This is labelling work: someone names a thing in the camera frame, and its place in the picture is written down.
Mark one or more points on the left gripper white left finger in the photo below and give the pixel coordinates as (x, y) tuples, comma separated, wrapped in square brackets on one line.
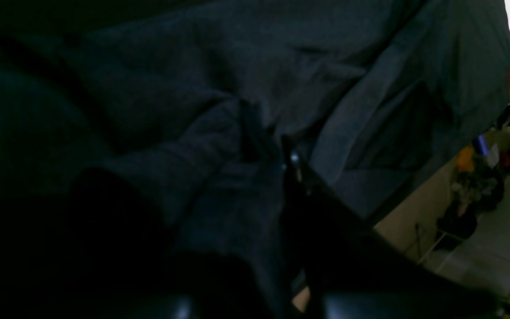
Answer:
[(140, 271)]

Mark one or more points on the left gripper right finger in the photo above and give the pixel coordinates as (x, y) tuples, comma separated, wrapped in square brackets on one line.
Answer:
[(351, 271)]

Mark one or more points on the dark grey T-shirt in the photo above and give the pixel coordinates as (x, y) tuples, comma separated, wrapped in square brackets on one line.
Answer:
[(188, 100)]

